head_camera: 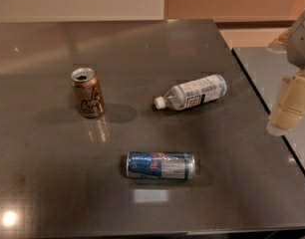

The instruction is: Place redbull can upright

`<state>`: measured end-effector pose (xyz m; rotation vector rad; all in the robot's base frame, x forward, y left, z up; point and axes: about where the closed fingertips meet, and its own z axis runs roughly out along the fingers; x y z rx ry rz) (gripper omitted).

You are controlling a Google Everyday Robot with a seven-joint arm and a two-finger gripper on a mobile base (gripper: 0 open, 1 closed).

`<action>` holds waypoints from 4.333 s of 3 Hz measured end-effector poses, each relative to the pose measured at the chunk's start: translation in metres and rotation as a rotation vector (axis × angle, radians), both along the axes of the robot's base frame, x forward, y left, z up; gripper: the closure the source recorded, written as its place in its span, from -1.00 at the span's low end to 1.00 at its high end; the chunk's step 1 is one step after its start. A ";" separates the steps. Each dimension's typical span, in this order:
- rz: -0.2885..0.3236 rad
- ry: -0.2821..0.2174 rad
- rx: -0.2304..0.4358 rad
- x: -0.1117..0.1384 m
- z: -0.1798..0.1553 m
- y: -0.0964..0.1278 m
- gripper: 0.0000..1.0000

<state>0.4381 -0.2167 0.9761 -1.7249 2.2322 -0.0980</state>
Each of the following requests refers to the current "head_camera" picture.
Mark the copper LaCroix can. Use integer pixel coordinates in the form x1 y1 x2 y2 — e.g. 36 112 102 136
71 68 104 119

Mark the grey side table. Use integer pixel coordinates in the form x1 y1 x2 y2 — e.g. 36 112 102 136
232 47 305 176

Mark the blue silver Red Bull can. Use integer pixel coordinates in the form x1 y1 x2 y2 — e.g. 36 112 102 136
126 151 196 179

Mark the clear plastic water bottle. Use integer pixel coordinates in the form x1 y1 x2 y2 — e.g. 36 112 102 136
154 75 227 111

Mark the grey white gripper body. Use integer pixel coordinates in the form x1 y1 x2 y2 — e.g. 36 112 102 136
287 11 305 69

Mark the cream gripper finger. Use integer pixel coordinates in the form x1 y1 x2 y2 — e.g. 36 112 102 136
266 28 291 54
266 70 305 136

